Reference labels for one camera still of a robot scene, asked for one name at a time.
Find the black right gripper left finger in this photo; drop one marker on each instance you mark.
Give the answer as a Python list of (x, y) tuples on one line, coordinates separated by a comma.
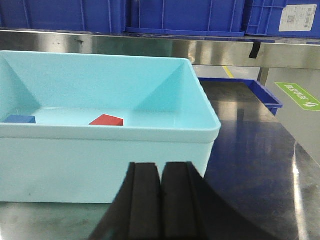
[(135, 213)]

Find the light blue plastic tub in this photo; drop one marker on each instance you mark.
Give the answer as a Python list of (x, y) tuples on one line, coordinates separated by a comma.
[(62, 158)]

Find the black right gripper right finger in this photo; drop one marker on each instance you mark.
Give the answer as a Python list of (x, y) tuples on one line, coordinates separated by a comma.
[(192, 210)]

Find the stainless steel shelf rail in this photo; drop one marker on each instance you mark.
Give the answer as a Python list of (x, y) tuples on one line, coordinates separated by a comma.
[(209, 51)]

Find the black tape strip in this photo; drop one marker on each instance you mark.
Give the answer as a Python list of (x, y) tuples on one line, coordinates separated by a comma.
[(255, 50)]

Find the blue crate upper left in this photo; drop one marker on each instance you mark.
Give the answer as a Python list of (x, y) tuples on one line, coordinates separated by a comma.
[(96, 16)]

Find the blue crate on lower shelf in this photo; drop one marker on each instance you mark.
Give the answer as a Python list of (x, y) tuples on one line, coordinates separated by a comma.
[(271, 102)]

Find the blue crate with label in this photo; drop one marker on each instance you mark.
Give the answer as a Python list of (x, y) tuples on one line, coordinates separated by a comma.
[(282, 18)]

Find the blue crate upper middle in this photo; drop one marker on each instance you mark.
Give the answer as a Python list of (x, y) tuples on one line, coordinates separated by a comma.
[(204, 18)]

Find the red cube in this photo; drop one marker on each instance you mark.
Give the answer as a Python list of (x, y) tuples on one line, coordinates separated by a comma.
[(107, 120)]

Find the green floor sign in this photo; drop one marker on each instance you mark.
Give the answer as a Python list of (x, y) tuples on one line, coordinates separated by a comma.
[(300, 96)]

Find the blue cube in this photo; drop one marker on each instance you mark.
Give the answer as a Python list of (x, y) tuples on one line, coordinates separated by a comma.
[(20, 119)]

